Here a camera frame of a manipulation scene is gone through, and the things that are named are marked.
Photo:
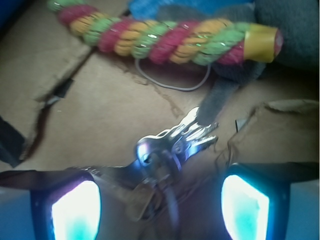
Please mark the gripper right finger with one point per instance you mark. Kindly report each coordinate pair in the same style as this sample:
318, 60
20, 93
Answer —
255, 201

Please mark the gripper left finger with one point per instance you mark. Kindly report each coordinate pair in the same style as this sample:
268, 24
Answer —
66, 206

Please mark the silver key bunch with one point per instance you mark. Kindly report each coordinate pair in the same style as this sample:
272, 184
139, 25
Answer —
145, 186

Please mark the brown paper lined bin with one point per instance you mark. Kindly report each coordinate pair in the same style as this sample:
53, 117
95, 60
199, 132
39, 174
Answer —
109, 107

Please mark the grey plush toy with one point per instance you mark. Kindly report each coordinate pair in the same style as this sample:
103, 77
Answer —
298, 22

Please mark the blue rectangular block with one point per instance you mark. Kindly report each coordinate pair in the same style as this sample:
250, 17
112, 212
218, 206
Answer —
148, 9

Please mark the multicolour twisted rope toy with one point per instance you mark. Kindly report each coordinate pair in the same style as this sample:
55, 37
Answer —
216, 40

